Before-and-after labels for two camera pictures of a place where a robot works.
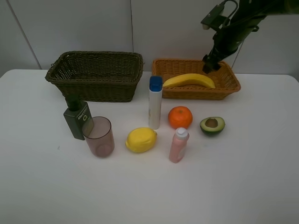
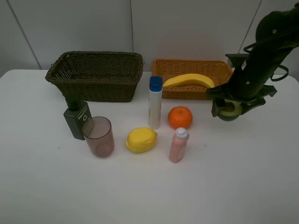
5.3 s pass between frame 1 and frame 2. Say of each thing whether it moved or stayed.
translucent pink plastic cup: stayed
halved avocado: moved
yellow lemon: stayed
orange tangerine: stayed
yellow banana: stayed
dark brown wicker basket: stayed
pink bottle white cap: stayed
